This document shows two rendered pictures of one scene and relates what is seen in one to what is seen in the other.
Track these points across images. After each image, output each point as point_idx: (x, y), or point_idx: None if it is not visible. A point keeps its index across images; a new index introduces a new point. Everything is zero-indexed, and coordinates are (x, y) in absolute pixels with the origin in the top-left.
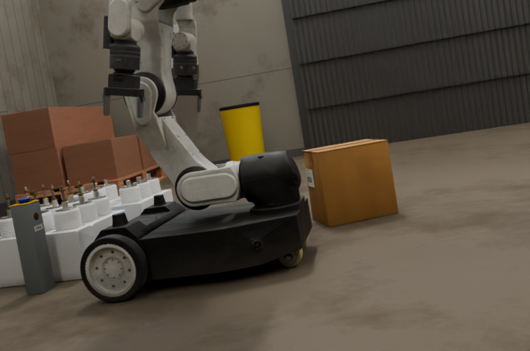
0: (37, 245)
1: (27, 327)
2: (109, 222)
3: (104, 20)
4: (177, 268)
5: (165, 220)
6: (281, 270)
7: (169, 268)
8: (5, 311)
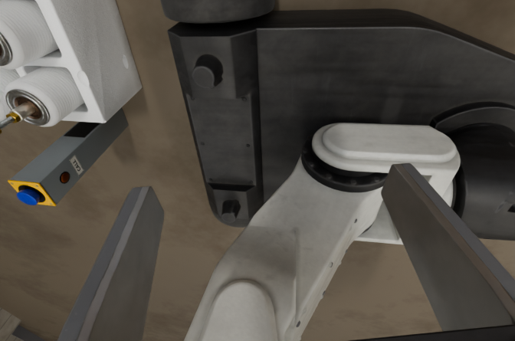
0: (95, 157)
1: (196, 200)
2: (60, 1)
3: None
4: None
5: (260, 136)
6: None
7: None
8: (134, 162)
